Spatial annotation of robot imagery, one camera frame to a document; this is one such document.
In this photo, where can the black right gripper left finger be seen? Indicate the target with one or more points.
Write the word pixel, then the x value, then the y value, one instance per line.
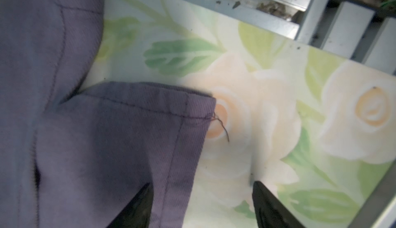
pixel 137 212

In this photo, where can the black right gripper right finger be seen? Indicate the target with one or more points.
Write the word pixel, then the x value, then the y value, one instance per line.
pixel 269 211

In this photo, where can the aluminium front rail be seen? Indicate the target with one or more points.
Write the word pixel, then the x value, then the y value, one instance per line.
pixel 360 30

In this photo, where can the purple trousers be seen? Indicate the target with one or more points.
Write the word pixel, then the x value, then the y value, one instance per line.
pixel 75 159

